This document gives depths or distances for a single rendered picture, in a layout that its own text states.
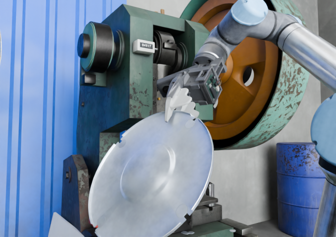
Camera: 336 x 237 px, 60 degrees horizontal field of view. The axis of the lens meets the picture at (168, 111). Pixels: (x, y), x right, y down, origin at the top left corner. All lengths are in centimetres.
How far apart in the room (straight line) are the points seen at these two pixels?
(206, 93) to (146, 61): 48
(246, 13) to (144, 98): 51
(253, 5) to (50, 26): 178
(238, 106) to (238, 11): 72
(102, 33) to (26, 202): 146
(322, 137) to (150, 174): 30
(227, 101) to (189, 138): 89
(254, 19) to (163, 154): 38
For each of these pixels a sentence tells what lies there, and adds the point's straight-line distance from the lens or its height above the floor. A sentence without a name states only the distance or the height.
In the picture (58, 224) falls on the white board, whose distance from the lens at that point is 162.
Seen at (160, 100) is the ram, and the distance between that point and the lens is 115.
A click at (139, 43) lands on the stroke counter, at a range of 105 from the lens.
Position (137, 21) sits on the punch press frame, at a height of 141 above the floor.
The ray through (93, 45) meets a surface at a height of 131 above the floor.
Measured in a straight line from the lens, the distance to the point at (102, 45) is 108.
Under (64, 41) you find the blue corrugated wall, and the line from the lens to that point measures 234.
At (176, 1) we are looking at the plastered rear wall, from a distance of 295.
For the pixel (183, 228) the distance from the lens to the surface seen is 115.
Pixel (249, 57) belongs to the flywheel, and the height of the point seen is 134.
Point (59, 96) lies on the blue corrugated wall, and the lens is 225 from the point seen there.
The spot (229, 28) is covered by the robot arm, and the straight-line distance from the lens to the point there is 75.
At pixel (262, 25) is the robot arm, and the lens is 77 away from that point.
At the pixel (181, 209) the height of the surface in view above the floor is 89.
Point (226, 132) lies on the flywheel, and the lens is 139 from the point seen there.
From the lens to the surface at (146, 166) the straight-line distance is 58.
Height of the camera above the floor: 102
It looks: 4 degrees up
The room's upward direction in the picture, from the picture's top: straight up
